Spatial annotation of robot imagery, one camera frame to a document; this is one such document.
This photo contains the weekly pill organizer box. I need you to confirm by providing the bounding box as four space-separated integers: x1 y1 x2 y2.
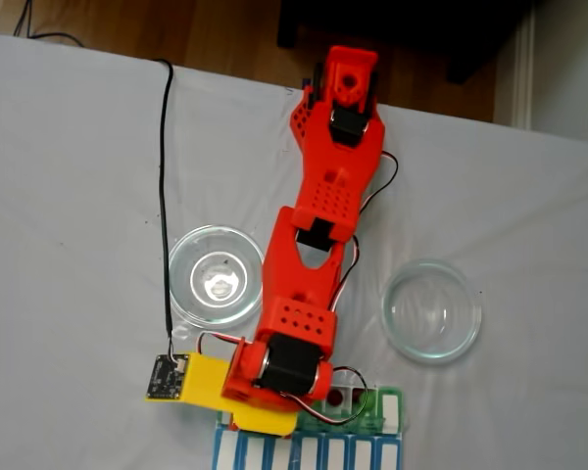
211 381 413 470

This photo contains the clear glass dish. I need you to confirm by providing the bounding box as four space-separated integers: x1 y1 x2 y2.
380 258 483 364
168 223 266 329

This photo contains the white tablecloth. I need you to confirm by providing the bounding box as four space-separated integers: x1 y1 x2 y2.
0 32 588 470

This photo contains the orange perforated holder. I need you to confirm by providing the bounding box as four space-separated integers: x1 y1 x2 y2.
288 92 316 148

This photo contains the white door trim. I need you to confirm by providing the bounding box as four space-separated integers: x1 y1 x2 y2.
512 0 538 131

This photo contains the dark wooden furniture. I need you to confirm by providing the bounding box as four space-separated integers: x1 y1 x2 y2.
276 0 538 85

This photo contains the camera board in yellow mount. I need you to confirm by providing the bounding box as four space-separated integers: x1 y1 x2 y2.
144 352 232 407

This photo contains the black camera cable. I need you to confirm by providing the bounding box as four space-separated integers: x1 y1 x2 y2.
152 58 177 361

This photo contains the thin black floor cable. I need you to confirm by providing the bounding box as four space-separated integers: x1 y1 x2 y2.
13 0 87 49

